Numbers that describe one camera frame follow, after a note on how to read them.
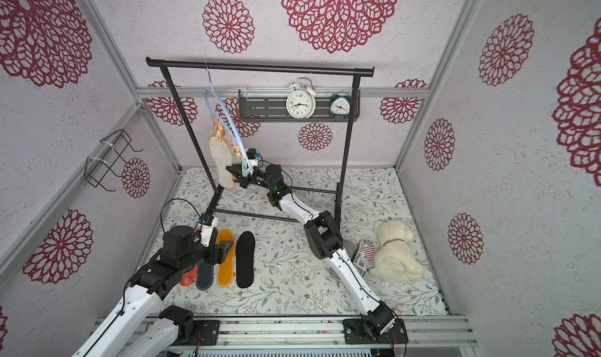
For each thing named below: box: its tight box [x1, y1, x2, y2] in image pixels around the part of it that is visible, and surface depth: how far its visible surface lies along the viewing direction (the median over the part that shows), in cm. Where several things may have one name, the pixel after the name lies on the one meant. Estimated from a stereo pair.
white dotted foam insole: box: [235, 230, 256, 289], surface depth 90 cm
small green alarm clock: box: [328, 90, 352, 121], surface depth 92 cm
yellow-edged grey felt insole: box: [208, 136, 235, 189], surface depth 87 cm
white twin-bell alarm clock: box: [285, 77, 318, 123], surface depth 89 cm
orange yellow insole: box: [215, 228, 236, 288], surface depth 88 cm
